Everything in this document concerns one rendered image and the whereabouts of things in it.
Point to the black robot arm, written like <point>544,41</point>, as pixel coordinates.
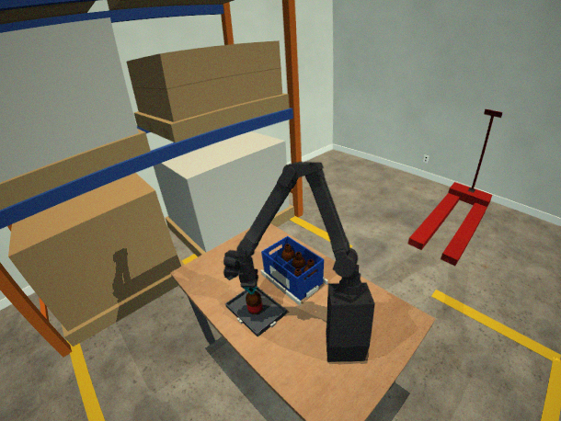
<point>345,265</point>

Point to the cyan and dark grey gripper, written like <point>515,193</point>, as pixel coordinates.
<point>252,278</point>

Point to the blue bottle crate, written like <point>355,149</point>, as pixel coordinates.
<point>278,270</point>

